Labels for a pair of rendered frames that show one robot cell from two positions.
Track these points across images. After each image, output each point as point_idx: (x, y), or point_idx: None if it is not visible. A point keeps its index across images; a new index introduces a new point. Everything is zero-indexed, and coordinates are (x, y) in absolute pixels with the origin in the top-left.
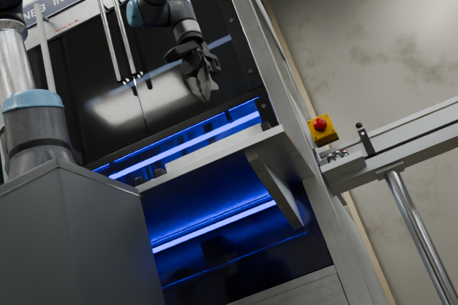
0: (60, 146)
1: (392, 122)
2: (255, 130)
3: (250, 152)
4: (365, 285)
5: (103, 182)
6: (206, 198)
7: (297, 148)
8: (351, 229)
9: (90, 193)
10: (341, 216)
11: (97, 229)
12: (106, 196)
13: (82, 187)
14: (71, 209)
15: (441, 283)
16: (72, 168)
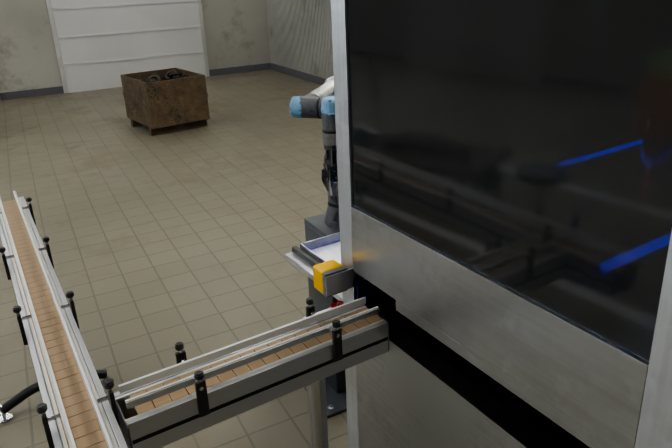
0: (328, 204)
1: (281, 326)
2: (304, 245)
3: None
4: (346, 401)
5: (316, 231)
6: None
7: (306, 274)
8: (436, 418)
9: (311, 234)
10: (377, 367)
11: None
12: (316, 237)
13: (309, 231)
14: (306, 238)
15: None
16: (307, 223)
